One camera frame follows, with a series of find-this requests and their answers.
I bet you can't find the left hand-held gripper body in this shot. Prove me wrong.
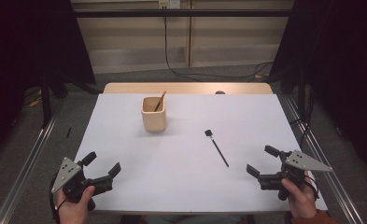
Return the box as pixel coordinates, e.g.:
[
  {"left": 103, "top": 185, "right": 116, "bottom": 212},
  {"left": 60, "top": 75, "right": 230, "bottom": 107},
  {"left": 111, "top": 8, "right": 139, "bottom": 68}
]
[{"left": 50, "top": 157, "right": 114, "bottom": 203}]

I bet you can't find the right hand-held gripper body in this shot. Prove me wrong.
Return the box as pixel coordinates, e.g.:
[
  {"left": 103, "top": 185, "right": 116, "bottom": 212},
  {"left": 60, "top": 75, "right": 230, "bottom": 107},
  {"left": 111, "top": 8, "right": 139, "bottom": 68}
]
[{"left": 259, "top": 149, "right": 333, "bottom": 202}]

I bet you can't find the black brush with square head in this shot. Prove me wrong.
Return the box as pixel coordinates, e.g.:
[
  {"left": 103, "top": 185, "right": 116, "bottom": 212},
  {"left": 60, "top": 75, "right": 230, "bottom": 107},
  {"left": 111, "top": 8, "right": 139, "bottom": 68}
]
[{"left": 204, "top": 129, "right": 230, "bottom": 168}]

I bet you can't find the beige square cup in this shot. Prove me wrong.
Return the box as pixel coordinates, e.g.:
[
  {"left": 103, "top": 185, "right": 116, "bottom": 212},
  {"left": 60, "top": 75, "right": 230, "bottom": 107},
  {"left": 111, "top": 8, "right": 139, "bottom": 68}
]
[{"left": 140, "top": 96, "right": 167, "bottom": 133}]

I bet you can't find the wooden brush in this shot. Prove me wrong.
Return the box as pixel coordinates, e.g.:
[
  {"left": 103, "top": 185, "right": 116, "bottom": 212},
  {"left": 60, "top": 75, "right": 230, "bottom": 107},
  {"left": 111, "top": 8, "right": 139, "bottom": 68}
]
[{"left": 153, "top": 91, "right": 167, "bottom": 112}]

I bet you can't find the person's right hand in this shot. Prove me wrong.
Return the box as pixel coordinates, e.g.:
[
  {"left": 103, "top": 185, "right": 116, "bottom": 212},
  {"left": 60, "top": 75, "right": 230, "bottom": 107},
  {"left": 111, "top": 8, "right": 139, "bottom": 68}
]
[{"left": 280, "top": 175, "right": 319, "bottom": 220}]

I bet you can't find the person's left hand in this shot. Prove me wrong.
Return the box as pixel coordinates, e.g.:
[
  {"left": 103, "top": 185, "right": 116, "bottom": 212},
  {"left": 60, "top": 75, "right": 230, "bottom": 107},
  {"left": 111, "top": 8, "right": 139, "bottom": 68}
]
[{"left": 54, "top": 185, "right": 97, "bottom": 224}]

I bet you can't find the black metal stand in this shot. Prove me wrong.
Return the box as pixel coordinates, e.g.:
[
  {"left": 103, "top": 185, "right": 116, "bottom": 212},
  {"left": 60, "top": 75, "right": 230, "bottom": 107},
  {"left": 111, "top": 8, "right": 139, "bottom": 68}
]
[
  {"left": 297, "top": 67, "right": 307, "bottom": 120},
  {"left": 40, "top": 74, "right": 53, "bottom": 128}
]

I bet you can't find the white table sheet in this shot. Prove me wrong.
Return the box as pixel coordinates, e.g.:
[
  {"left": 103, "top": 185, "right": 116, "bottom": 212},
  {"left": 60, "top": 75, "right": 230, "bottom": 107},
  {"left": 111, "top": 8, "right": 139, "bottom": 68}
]
[{"left": 75, "top": 92, "right": 329, "bottom": 215}]

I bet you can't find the black curtain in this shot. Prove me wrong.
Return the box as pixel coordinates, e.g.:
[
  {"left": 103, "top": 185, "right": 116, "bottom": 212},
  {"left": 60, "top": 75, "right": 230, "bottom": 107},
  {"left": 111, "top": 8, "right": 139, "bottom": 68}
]
[
  {"left": 0, "top": 0, "right": 97, "bottom": 166},
  {"left": 269, "top": 0, "right": 367, "bottom": 180}
]

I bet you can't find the black horizontal metal bar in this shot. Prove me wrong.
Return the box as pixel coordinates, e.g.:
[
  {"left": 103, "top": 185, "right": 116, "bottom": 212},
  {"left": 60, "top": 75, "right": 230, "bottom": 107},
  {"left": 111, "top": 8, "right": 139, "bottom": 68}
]
[{"left": 73, "top": 8, "right": 297, "bottom": 18}]

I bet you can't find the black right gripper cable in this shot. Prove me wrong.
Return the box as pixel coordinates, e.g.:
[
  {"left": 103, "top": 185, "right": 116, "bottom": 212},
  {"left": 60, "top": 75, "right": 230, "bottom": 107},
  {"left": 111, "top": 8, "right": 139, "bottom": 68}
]
[{"left": 305, "top": 179, "right": 320, "bottom": 201}]

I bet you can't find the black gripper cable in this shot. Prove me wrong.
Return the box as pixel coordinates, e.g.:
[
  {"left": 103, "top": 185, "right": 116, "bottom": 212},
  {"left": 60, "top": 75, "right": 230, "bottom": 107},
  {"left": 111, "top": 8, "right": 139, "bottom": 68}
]
[
  {"left": 305, "top": 179, "right": 320, "bottom": 201},
  {"left": 49, "top": 174, "right": 67, "bottom": 224}
]

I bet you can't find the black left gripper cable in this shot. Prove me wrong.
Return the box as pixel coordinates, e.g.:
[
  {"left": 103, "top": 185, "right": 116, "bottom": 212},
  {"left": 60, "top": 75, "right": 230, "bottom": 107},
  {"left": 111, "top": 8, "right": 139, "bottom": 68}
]
[{"left": 49, "top": 174, "right": 67, "bottom": 224}]

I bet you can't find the aluminium floor rail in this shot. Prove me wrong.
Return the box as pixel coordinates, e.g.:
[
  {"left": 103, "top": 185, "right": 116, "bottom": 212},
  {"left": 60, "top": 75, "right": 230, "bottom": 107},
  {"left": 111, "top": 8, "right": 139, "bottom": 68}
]
[
  {"left": 283, "top": 92, "right": 364, "bottom": 224},
  {"left": 0, "top": 98, "right": 65, "bottom": 224}
]

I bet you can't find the yellow floor cable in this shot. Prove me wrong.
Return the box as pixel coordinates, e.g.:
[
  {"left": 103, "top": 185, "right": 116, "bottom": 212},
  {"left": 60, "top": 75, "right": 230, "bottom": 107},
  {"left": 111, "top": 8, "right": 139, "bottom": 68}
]
[{"left": 27, "top": 90, "right": 44, "bottom": 108}]

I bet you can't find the black wall cable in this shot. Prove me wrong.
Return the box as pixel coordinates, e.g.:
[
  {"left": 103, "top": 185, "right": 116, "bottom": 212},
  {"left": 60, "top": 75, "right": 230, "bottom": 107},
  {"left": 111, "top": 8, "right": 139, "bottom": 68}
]
[{"left": 163, "top": 15, "right": 275, "bottom": 83}]

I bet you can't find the white wall outlet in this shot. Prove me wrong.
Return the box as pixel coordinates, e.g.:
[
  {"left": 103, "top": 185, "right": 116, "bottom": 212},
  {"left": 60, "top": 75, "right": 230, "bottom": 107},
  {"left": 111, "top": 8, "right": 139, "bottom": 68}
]
[{"left": 158, "top": 0, "right": 181, "bottom": 9}]

